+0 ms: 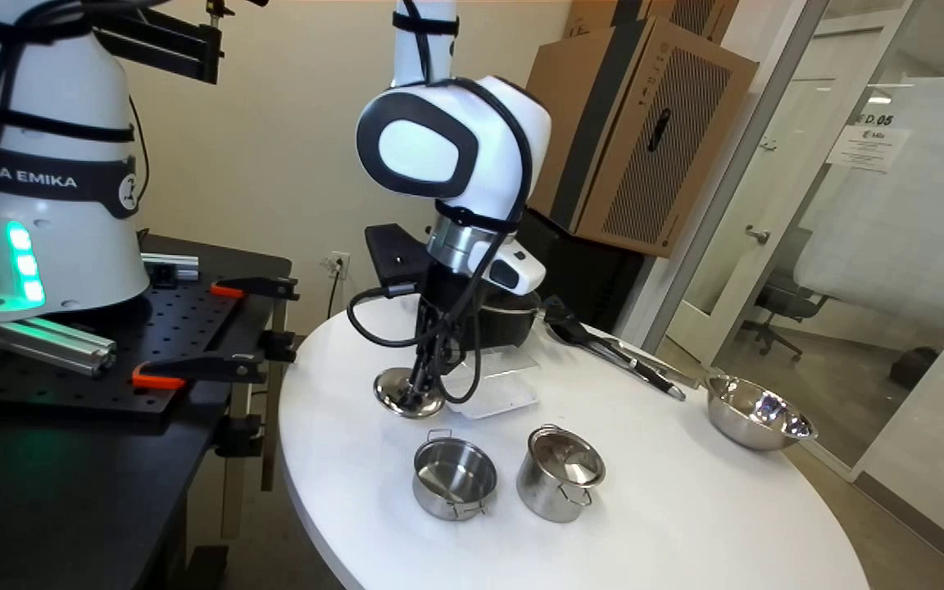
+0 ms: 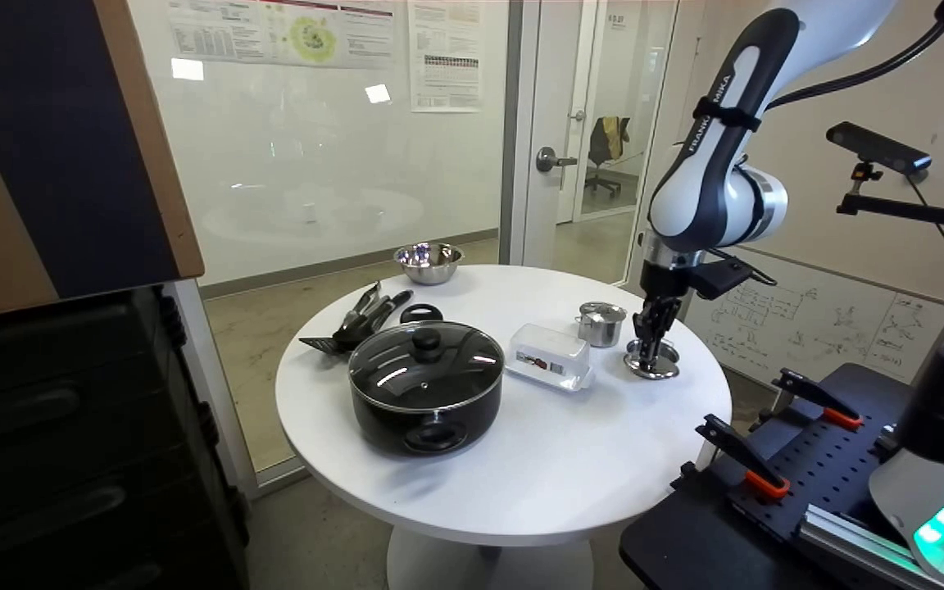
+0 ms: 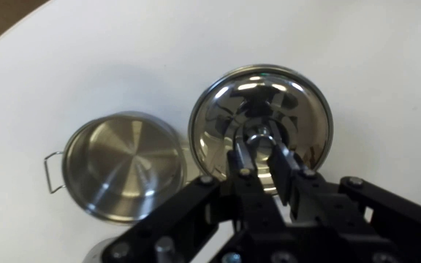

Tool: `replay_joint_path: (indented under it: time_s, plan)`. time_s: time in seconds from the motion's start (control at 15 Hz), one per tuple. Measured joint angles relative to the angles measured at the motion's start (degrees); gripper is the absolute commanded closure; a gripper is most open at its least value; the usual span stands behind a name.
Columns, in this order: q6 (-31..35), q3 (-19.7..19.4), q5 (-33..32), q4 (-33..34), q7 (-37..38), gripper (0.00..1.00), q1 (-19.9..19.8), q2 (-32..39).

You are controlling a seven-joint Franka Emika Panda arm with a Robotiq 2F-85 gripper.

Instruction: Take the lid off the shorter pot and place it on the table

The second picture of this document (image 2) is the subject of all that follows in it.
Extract silver handled black utensil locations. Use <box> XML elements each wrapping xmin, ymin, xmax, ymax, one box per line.
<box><xmin>353</xmin><ymin>280</ymin><xmax>415</xmax><ymax>333</ymax></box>

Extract white plastic container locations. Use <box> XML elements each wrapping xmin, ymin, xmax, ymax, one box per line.
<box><xmin>500</xmin><ymin>322</ymin><xmax>594</xmax><ymax>397</ymax></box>

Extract aluminium rail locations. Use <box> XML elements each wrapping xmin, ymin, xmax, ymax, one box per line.
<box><xmin>798</xmin><ymin>503</ymin><xmax>933</xmax><ymax>590</ymax></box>

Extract black stereo camera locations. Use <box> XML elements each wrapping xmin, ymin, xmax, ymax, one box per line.
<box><xmin>826</xmin><ymin>118</ymin><xmax>933</xmax><ymax>184</ymax></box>

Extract black storage case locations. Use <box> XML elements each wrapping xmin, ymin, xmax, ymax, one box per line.
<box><xmin>0</xmin><ymin>280</ymin><xmax>252</xmax><ymax>590</ymax></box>

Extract whiteboard with drawings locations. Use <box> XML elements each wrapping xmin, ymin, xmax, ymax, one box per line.
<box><xmin>685</xmin><ymin>246</ymin><xmax>944</xmax><ymax>392</ymax></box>

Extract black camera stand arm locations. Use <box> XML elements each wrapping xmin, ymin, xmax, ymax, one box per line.
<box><xmin>835</xmin><ymin>160</ymin><xmax>944</xmax><ymax>232</ymax></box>

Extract wide wall poster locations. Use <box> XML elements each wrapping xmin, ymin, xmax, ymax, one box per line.
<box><xmin>158</xmin><ymin>0</ymin><xmax>408</xmax><ymax>71</ymax></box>

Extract short steel pot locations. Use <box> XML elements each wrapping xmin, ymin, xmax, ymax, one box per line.
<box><xmin>618</xmin><ymin>339</ymin><xmax>685</xmax><ymax>384</ymax></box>

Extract black office chair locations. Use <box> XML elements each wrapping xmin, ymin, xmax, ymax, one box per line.
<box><xmin>585</xmin><ymin>111</ymin><xmax>637</xmax><ymax>203</ymax></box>

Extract black kitchen tongs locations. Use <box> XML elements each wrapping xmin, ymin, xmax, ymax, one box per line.
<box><xmin>298</xmin><ymin>284</ymin><xmax>391</xmax><ymax>362</ymax></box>

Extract glass lid with black knob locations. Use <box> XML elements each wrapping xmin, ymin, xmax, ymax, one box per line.
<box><xmin>346</xmin><ymin>318</ymin><xmax>507</xmax><ymax>418</ymax></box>

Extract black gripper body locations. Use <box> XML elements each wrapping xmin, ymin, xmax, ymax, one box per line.
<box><xmin>637</xmin><ymin>258</ymin><xmax>708</xmax><ymax>322</ymax></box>

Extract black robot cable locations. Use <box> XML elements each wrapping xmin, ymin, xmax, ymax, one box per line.
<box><xmin>764</xmin><ymin>0</ymin><xmax>944</xmax><ymax>114</ymax></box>

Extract metal door handle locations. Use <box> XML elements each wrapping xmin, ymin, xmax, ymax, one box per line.
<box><xmin>533</xmin><ymin>145</ymin><xmax>585</xmax><ymax>178</ymax></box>

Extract steel mixing bowl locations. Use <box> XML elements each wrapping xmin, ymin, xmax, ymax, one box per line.
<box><xmin>391</xmin><ymin>238</ymin><xmax>467</xmax><ymax>289</ymax></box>

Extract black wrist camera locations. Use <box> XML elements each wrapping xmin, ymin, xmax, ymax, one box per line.
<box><xmin>692</xmin><ymin>248</ymin><xmax>779</xmax><ymax>301</ymax></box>

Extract black perforated robot table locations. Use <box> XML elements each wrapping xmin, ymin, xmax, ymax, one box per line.
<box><xmin>615</xmin><ymin>357</ymin><xmax>944</xmax><ymax>590</ymax></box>

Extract tall steel pot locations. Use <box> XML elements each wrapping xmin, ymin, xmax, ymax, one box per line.
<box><xmin>576</xmin><ymin>300</ymin><xmax>628</xmax><ymax>352</ymax></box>

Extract white paper notice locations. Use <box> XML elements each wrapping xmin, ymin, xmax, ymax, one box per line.
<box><xmin>402</xmin><ymin>0</ymin><xmax>488</xmax><ymax>118</ymax></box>

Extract black clamp with orange handle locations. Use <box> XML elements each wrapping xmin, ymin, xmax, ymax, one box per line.
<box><xmin>694</xmin><ymin>410</ymin><xmax>798</xmax><ymax>506</ymax></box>
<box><xmin>770</xmin><ymin>366</ymin><xmax>870</xmax><ymax>433</ymax></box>

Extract large black cooking pot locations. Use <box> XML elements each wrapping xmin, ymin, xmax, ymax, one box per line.
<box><xmin>343</xmin><ymin>301</ymin><xmax>507</xmax><ymax>458</ymax></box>

